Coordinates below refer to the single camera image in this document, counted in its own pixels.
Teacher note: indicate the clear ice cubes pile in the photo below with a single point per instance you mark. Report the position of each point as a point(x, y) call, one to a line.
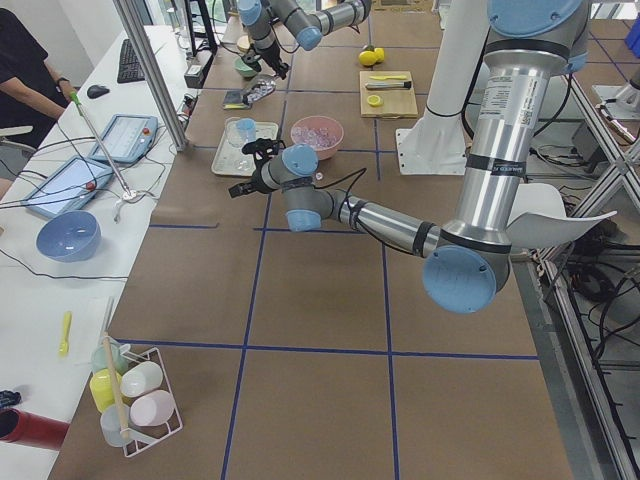
point(316, 137)

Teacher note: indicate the green ceramic bowl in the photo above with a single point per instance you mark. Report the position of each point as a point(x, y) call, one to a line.
point(246, 70)

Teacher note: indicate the pink cup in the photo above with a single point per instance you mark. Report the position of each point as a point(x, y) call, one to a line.
point(152, 409)

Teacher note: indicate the far teach pendant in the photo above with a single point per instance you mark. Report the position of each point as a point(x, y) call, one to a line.
point(129, 137)

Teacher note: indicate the white plastic chair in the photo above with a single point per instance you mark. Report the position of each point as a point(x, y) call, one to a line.
point(538, 218)

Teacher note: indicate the green cup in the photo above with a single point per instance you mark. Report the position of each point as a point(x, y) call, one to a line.
point(118, 351)

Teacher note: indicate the yellow plastic knife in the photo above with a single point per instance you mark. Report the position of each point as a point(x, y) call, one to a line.
point(388, 77)

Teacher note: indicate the yellow plastic spoon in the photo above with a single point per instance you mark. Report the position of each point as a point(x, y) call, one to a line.
point(63, 348)

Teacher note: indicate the clear wine glass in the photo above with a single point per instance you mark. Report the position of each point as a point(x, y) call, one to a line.
point(235, 150)

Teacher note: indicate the wooden mug tree stand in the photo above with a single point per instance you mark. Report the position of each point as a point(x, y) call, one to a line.
point(242, 44)

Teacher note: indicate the white wire cup rack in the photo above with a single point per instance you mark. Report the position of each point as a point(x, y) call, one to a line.
point(142, 438)

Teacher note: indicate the metal handled tool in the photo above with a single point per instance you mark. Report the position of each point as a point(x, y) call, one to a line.
point(388, 85)

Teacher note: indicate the teach pendant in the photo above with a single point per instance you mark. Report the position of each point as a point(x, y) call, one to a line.
point(69, 188)
point(129, 137)

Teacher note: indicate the wooden cutting board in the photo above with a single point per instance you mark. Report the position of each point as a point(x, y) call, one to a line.
point(397, 103)

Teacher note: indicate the yellow lemon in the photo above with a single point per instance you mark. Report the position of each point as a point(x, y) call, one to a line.
point(380, 54)
point(368, 58)

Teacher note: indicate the person at desk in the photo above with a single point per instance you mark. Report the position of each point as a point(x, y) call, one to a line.
point(33, 93)

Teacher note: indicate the black computer mouse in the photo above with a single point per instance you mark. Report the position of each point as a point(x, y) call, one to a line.
point(97, 91)

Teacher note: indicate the pink bowl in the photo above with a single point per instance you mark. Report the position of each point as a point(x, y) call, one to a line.
point(324, 122)

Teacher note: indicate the red cylinder can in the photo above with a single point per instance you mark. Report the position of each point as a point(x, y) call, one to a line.
point(32, 430)

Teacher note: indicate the light blue cup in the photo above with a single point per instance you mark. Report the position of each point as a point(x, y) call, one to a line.
point(246, 130)

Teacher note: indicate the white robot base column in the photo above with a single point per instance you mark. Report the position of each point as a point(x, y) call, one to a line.
point(436, 145)

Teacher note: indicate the metal ice scoop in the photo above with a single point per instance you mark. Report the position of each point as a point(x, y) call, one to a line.
point(261, 86)

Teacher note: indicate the grey blue cup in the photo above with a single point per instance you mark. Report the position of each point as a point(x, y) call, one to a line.
point(111, 428)

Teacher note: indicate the lemon half slice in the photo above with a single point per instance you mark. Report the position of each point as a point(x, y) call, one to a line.
point(374, 101)

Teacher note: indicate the aluminium frame post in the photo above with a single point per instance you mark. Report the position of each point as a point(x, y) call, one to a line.
point(136, 32)

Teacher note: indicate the near teach pendant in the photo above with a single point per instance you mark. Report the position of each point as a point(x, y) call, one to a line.
point(69, 188)

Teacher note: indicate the blue bowl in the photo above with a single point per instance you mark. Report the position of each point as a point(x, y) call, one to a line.
point(70, 237)

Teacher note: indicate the white cup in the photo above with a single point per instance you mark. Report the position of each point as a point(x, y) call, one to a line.
point(141, 379)

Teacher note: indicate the yellow cup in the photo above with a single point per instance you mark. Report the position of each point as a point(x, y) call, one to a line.
point(101, 390)

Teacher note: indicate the black keyboard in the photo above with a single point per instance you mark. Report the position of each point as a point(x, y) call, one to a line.
point(129, 67)

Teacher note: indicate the silver rod green tip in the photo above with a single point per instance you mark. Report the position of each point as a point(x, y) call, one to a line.
point(129, 195)

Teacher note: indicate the dark grey cloth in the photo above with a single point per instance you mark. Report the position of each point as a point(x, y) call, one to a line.
point(236, 100)

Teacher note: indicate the small black box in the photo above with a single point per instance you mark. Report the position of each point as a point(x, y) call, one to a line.
point(197, 69)

